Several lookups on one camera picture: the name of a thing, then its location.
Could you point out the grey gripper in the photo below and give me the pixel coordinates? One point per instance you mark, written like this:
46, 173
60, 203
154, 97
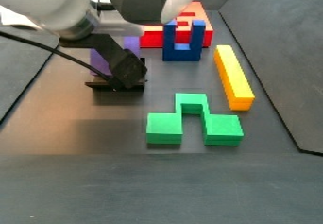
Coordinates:
113, 25

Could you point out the purple U-shaped block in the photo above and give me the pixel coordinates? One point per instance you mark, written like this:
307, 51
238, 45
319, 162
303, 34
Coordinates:
128, 42

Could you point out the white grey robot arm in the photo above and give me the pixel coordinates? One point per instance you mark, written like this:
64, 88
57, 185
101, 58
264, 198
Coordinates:
72, 19

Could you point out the red board with slots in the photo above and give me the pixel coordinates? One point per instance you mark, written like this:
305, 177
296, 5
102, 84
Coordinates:
193, 12

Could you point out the blue U-shaped block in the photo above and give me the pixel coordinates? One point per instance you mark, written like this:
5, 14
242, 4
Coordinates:
182, 51

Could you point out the yellow long bar block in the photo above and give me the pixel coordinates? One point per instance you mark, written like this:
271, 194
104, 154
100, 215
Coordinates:
236, 88

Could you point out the green S-shaped block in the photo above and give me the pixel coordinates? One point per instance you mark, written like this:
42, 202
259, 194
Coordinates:
221, 128

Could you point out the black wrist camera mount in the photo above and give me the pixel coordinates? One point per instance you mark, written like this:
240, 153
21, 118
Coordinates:
125, 67

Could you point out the black angle bracket fixture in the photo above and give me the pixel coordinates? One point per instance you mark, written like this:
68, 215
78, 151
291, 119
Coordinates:
98, 83

